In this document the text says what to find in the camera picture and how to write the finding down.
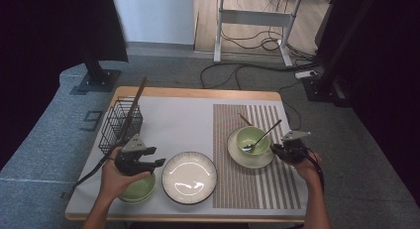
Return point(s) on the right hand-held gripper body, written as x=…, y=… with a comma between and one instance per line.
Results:
x=294, y=151

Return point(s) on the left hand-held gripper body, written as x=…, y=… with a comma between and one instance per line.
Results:
x=132, y=163

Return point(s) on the metal spoon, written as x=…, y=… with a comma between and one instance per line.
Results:
x=269, y=130

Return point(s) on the person's right hand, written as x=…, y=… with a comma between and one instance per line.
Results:
x=310, y=169

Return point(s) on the person's left hand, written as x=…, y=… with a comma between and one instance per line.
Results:
x=114, y=182

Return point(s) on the white plate dark rim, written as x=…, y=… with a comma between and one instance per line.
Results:
x=188, y=179

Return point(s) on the striped woven placemat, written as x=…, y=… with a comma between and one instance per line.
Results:
x=231, y=189

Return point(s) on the white power strip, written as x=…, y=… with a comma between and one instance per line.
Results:
x=305, y=74

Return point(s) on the grey-blue floor mat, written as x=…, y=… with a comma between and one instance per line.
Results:
x=29, y=163

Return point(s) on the black curtain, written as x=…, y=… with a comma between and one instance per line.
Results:
x=389, y=90

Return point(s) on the black stand with base plate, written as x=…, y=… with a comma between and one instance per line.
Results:
x=97, y=81
x=317, y=87

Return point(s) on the white standing desk frame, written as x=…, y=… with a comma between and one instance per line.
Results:
x=256, y=18

